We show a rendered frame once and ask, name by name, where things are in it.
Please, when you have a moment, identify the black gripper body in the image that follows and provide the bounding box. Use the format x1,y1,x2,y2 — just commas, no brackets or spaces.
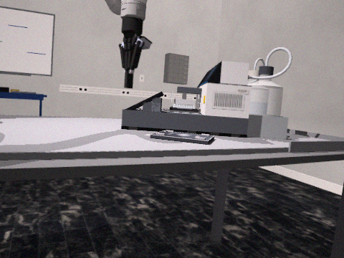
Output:
122,16,143,49

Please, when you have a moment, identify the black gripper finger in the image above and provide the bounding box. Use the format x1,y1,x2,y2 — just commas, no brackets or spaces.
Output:
125,37,145,88
119,39,129,81

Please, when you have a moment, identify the white plastic bottle with cream cap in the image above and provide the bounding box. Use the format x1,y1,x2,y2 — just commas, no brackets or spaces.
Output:
248,70,259,85

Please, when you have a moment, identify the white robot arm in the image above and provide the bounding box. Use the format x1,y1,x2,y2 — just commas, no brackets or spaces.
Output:
105,0,152,49

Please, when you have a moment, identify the white plastic bottle with black cap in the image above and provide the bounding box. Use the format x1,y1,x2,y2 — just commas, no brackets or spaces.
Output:
249,66,283,117

